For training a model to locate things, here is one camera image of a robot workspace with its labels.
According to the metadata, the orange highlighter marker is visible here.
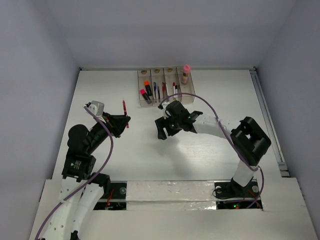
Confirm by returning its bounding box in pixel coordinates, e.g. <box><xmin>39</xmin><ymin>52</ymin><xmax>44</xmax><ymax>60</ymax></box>
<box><xmin>144</xmin><ymin>80</ymin><xmax>153</xmax><ymax>96</ymax></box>

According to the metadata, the red slim pen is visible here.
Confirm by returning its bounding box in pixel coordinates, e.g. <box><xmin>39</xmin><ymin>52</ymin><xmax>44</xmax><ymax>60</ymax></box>
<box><xmin>122</xmin><ymin>99</ymin><xmax>129</xmax><ymax>129</ymax></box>

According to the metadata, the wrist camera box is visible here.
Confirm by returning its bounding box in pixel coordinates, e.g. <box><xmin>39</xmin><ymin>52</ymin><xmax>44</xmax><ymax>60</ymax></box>
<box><xmin>83</xmin><ymin>100</ymin><xmax>105</xmax><ymax>117</ymax></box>
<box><xmin>158</xmin><ymin>102</ymin><xmax>171</xmax><ymax>119</ymax></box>

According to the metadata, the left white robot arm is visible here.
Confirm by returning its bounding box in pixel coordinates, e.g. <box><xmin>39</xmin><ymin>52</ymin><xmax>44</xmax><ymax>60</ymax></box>
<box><xmin>35</xmin><ymin>112</ymin><xmax>131</xmax><ymax>240</ymax></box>

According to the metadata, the pink highlighter marker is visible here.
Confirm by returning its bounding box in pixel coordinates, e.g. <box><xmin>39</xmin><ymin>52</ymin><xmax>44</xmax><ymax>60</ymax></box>
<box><xmin>140</xmin><ymin>89</ymin><xmax>152</xmax><ymax>105</ymax></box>

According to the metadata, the red gel pen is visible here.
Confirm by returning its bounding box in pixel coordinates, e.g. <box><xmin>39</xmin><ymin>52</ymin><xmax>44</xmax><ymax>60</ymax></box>
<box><xmin>162</xmin><ymin>82</ymin><xmax>167</xmax><ymax>99</ymax></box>

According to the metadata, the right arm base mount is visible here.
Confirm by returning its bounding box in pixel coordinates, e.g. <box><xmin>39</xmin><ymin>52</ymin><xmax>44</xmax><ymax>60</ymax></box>
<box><xmin>212</xmin><ymin>180</ymin><xmax>263</xmax><ymax>210</ymax></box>

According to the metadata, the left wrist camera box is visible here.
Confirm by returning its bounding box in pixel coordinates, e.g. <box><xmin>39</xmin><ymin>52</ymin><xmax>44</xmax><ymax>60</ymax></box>
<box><xmin>83</xmin><ymin>100</ymin><xmax>105</xmax><ymax>117</ymax></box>

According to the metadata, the blue gel pen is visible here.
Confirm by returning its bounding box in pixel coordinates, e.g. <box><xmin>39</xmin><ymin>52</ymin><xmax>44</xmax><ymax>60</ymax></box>
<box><xmin>153</xmin><ymin>82</ymin><xmax>157</xmax><ymax>102</ymax></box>

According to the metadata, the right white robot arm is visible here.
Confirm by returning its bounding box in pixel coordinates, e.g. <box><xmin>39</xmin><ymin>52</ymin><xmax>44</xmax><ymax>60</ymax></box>
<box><xmin>155</xmin><ymin>100</ymin><xmax>271</xmax><ymax>200</ymax></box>

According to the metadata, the aluminium side rail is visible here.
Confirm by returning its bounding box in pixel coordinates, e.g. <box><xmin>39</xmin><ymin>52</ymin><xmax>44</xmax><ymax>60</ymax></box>
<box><xmin>249</xmin><ymin>68</ymin><xmax>291</xmax><ymax>178</ymax></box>

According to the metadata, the dark purple gel pen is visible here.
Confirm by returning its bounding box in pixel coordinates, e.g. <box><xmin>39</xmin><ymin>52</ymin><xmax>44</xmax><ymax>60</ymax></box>
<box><xmin>157</xmin><ymin>86</ymin><xmax>161</xmax><ymax>102</ymax></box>

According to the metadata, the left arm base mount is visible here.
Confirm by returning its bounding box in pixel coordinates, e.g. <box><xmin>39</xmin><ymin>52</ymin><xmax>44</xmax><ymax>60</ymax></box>
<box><xmin>94</xmin><ymin>181</ymin><xmax>127</xmax><ymax>211</ymax></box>

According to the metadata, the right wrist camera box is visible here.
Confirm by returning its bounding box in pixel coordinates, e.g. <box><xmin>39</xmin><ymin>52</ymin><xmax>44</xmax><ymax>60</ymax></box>
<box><xmin>158</xmin><ymin>102</ymin><xmax>171</xmax><ymax>119</ymax></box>

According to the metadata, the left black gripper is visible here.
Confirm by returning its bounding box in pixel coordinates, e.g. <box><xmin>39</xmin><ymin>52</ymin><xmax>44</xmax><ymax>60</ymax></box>
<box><xmin>86</xmin><ymin>110</ymin><xmax>131</xmax><ymax>153</ymax></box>

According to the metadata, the clear four-compartment organizer tray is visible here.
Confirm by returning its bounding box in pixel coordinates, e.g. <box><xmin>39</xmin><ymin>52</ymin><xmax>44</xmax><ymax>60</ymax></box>
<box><xmin>137</xmin><ymin>65</ymin><xmax>195</xmax><ymax>107</ymax></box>

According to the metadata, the red-capped whiteboard marker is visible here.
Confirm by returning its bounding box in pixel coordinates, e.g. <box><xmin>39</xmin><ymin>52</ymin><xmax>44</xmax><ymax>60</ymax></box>
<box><xmin>172</xmin><ymin>82</ymin><xmax>176</xmax><ymax>98</ymax></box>

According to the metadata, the pink-capped glue stick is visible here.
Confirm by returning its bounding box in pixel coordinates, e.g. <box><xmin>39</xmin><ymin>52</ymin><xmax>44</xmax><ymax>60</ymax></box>
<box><xmin>181</xmin><ymin>64</ymin><xmax>191</xmax><ymax>84</ymax></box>

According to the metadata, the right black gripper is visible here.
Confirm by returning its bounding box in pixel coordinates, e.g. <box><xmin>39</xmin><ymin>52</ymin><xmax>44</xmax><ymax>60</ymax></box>
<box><xmin>155</xmin><ymin>114</ymin><xmax>183</xmax><ymax>140</ymax></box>

